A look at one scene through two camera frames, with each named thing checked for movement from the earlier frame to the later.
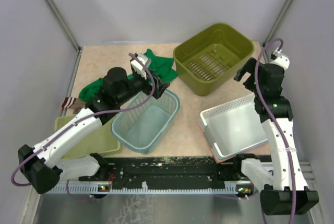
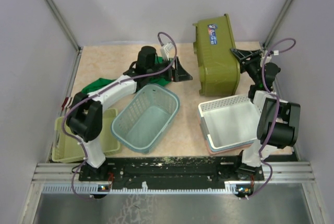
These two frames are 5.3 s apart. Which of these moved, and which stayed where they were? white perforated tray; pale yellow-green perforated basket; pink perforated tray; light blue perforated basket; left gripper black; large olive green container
Moved: pink perforated tray; large olive green container; left gripper black
Stayed: white perforated tray; pale yellow-green perforated basket; light blue perforated basket
